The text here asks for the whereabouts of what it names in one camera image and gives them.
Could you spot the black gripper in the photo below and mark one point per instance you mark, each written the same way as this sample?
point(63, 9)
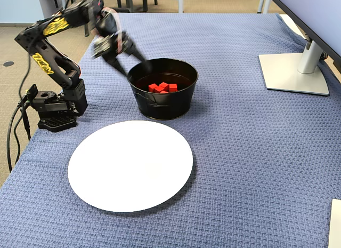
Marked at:
point(115, 54)

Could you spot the white round plate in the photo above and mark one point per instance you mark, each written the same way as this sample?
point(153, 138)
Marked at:
point(130, 165)

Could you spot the black chair legs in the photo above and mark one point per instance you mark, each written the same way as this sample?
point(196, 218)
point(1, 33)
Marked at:
point(145, 5)
point(56, 1)

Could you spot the black metal bucket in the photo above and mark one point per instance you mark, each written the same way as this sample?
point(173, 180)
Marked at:
point(165, 106)

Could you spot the white table with legs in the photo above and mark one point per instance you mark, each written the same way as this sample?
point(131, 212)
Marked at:
point(180, 4)

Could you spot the black round floor outlet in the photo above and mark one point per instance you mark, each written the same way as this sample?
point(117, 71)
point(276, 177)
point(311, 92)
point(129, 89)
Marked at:
point(9, 64)

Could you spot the blue woven cloth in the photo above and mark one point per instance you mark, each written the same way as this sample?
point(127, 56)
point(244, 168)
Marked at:
point(239, 152)

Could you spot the white table legs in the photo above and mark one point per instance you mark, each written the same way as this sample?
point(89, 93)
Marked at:
point(265, 5)

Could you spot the monitor with silver stand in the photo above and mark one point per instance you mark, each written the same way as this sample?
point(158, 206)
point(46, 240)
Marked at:
point(293, 77)

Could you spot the white flat sheet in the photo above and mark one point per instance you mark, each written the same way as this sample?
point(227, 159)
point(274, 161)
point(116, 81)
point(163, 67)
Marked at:
point(335, 224)

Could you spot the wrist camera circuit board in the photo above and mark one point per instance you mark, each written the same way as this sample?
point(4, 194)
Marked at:
point(100, 46)

